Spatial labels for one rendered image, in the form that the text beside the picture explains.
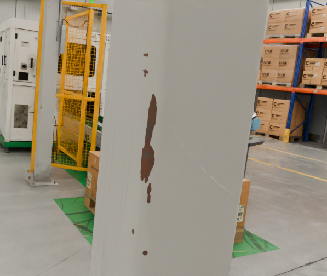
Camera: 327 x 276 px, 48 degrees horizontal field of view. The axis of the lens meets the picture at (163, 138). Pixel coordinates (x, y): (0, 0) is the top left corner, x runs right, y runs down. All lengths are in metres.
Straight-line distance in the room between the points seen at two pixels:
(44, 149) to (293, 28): 8.97
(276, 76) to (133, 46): 11.51
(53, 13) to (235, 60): 3.99
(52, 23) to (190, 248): 4.01
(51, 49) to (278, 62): 8.64
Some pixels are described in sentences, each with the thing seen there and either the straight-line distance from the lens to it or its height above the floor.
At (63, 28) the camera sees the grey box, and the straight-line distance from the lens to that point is 4.27.
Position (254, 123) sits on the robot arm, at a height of 0.96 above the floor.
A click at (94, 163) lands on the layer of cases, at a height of 0.46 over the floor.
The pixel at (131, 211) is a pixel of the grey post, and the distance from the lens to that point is 0.36.
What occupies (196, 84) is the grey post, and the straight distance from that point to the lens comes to 0.34.
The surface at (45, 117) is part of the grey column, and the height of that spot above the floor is 0.76.
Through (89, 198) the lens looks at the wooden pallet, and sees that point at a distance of 3.66.
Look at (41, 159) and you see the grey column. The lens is 4.37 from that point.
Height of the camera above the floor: 1.26
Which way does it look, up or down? 8 degrees down
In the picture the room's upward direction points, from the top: 6 degrees clockwise
